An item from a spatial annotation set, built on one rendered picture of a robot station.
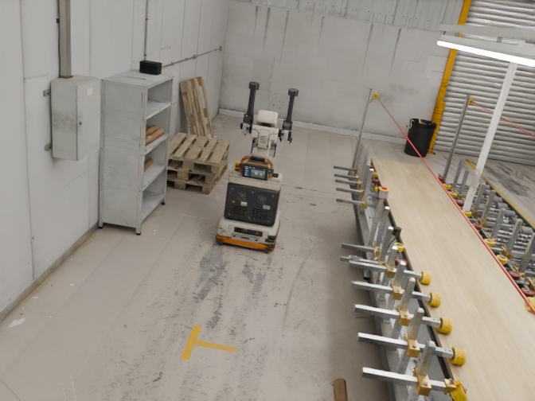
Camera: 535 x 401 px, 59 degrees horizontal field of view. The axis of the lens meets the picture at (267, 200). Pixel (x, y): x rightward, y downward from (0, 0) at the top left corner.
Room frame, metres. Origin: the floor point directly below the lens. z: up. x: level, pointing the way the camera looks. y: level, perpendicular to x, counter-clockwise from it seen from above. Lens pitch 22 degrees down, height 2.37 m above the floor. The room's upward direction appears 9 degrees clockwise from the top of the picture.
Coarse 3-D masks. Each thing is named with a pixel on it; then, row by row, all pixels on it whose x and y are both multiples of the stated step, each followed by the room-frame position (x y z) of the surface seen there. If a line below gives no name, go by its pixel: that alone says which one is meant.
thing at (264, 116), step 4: (260, 112) 4.93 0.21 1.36; (264, 112) 4.93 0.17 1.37; (268, 112) 4.93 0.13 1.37; (272, 112) 4.94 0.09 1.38; (276, 112) 4.95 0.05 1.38; (260, 116) 4.90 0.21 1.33; (264, 116) 4.90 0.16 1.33; (268, 116) 4.90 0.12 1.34; (272, 116) 4.90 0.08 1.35; (276, 116) 4.92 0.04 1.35; (256, 120) 4.90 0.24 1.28; (260, 120) 4.87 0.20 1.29; (264, 120) 4.87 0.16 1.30; (268, 120) 4.87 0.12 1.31; (272, 120) 4.87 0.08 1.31; (276, 120) 4.90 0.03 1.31; (272, 124) 4.88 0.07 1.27
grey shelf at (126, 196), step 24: (120, 96) 4.39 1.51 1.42; (144, 96) 4.38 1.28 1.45; (168, 96) 5.27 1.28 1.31; (120, 120) 4.39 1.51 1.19; (144, 120) 4.38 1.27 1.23; (168, 120) 5.27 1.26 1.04; (120, 144) 4.39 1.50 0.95; (144, 144) 4.40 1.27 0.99; (168, 144) 5.24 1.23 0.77; (120, 168) 4.39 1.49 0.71; (120, 192) 4.39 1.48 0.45; (144, 192) 5.22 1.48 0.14; (120, 216) 4.39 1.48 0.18; (144, 216) 4.56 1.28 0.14
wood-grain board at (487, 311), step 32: (384, 160) 5.53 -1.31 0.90; (416, 192) 4.50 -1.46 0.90; (416, 224) 3.64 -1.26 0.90; (448, 224) 3.75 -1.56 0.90; (416, 256) 3.04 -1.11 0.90; (448, 256) 3.12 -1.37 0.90; (480, 256) 3.21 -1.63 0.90; (448, 288) 2.65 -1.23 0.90; (480, 288) 2.72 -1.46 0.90; (512, 288) 2.79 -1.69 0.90; (480, 320) 2.34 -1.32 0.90; (512, 320) 2.39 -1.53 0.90; (480, 352) 2.03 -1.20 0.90; (512, 352) 2.07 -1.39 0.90; (480, 384) 1.79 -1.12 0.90; (512, 384) 1.82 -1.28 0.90
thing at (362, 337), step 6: (360, 336) 1.93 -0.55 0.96; (366, 336) 1.94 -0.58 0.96; (372, 336) 1.95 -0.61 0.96; (366, 342) 1.93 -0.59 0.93; (372, 342) 1.93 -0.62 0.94; (378, 342) 1.92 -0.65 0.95; (384, 342) 1.92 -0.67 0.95; (390, 342) 1.92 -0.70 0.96; (396, 342) 1.93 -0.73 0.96; (402, 342) 1.93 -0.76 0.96; (402, 348) 1.92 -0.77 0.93; (420, 348) 1.92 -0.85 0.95; (438, 348) 1.93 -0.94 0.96; (444, 348) 1.93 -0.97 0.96; (438, 354) 1.91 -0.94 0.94; (444, 354) 1.91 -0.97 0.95; (450, 354) 1.91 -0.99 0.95
